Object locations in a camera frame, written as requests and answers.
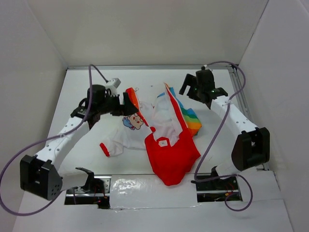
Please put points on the aluminium frame rail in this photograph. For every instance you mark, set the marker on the aluminium frame rail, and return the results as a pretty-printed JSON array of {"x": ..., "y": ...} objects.
[{"x": 227, "y": 75}]

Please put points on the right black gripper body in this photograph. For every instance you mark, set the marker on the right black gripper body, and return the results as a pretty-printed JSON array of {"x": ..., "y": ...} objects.
[{"x": 199, "y": 89}]

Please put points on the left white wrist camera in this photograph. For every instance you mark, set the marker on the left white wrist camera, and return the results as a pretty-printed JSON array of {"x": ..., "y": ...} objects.
[{"x": 112, "y": 86}]

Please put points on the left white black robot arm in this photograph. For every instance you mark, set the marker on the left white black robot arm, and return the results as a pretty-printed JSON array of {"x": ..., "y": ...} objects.
[{"x": 39, "y": 173}]

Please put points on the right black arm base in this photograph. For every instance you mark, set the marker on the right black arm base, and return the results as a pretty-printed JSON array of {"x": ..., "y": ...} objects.
[{"x": 217, "y": 190}]

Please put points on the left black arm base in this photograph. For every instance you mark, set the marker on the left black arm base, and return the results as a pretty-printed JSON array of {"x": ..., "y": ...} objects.
[{"x": 95, "y": 191}]

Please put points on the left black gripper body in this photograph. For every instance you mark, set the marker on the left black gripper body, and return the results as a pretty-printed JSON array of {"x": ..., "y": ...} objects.
[{"x": 112, "y": 105}]

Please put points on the rainbow white red kids jacket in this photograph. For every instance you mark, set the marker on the rainbow white red kids jacket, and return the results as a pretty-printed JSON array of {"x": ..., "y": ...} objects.
[{"x": 165, "y": 130}]

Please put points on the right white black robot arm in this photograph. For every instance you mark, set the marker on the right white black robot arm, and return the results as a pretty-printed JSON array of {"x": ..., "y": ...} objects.
[{"x": 252, "y": 143}]

